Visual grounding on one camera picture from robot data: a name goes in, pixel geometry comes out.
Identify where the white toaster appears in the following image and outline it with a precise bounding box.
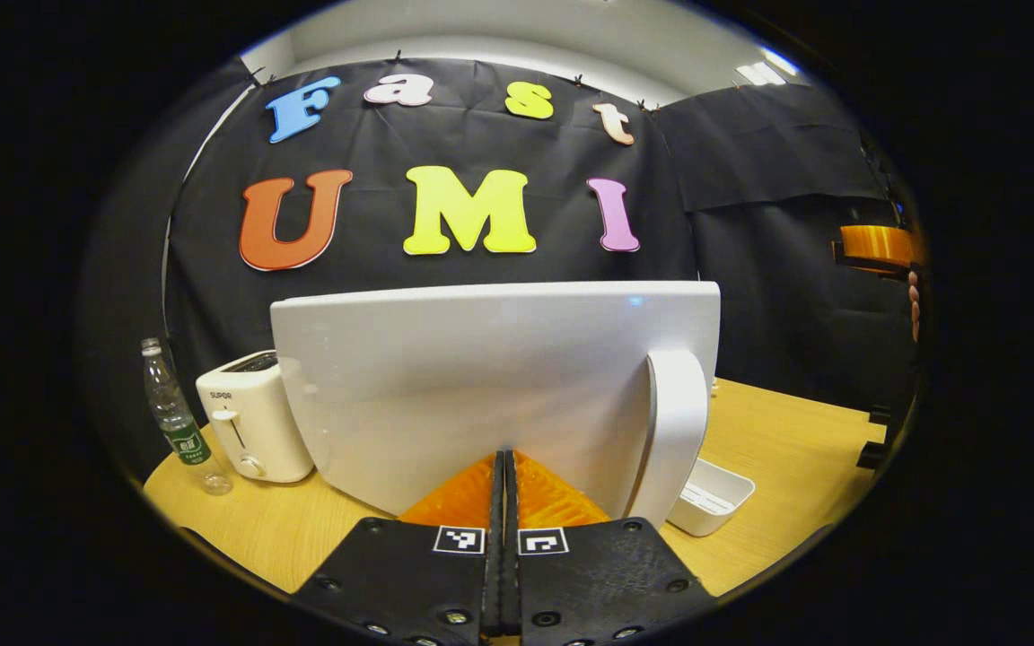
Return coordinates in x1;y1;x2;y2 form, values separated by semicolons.
196;351;316;484

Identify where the small ceiling light panel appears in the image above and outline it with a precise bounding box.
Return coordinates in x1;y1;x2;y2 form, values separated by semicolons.
737;49;801;86

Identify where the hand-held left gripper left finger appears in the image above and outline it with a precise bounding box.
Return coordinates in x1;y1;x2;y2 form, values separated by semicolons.
293;450;504;646

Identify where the white microwave oven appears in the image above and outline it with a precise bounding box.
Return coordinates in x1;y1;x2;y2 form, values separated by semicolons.
270;281;722;530

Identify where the clear plastic water bottle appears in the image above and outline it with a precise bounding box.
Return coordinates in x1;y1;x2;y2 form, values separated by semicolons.
140;337;233;496

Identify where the black backdrop cloth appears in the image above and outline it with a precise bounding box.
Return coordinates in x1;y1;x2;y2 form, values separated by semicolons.
82;58;926;485

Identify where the white rectangular dish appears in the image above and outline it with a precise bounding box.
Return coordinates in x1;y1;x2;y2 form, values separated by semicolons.
668;458;757;537

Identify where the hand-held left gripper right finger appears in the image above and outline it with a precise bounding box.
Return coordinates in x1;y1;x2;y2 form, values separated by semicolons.
504;450;715;646

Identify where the black bracket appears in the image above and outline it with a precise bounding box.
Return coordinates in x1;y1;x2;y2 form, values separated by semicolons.
856;404;895;469

